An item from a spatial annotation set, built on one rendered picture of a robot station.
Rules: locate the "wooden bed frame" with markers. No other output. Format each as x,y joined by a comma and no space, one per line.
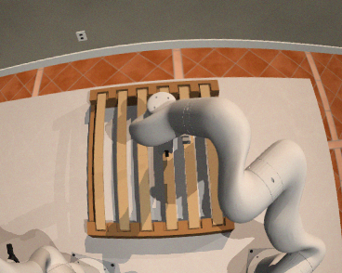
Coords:
159,230

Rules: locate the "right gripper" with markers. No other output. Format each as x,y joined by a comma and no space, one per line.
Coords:
166,148

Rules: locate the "tan wooden slat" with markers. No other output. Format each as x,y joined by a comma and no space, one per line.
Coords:
121,162
169,192
213,169
143,171
190,174
98,163

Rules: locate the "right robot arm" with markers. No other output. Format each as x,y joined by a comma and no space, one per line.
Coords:
243,194

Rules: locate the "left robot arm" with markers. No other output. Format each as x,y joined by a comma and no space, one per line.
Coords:
47,259

